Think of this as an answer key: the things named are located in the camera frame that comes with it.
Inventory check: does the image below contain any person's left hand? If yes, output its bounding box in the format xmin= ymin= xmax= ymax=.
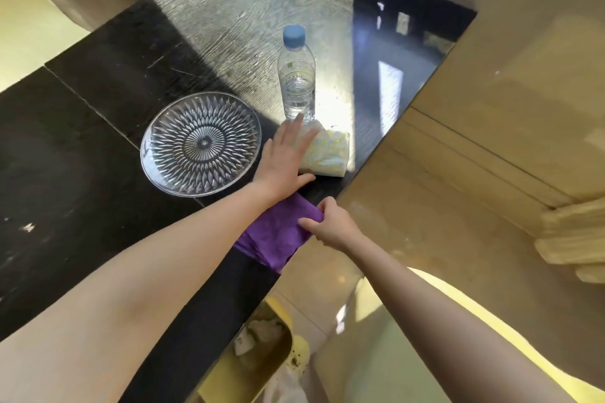
xmin=254 ymin=114 xmax=322 ymax=203

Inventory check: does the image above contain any person's right hand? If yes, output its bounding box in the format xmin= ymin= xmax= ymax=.
xmin=298 ymin=196 xmax=366 ymax=255

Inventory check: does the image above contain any purple cloth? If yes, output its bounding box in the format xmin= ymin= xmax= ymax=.
xmin=233 ymin=192 xmax=325 ymax=275

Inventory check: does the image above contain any white and yellow cloth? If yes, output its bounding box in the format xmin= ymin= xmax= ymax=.
xmin=295 ymin=119 xmax=352 ymax=179

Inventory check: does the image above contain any person's left forearm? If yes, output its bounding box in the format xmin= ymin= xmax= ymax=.
xmin=0 ymin=181 xmax=280 ymax=403

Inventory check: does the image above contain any person's right forearm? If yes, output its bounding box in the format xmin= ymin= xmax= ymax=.
xmin=347 ymin=234 xmax=575 ymax=403

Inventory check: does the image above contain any clear blue-capped water bottle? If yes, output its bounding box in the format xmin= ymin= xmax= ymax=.
xmin=277 ymin=24 xmax=317 ymax=124

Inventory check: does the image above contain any clear patterned glass plate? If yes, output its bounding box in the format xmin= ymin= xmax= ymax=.
xmin=140 ymin=90 xmax=263 ymax=198

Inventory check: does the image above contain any yellow waste bin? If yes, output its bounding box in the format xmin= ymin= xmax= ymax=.
xmin=187 ymin=296 xmax=311 ymax=403

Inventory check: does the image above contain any yellow garment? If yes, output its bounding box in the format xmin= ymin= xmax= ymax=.
xmin=312 ymin=267 xmax=605 ymax=403

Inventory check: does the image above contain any white plastic bag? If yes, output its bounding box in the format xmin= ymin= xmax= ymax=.
xmin=262 ymin=362 xmax=309 ymax=403

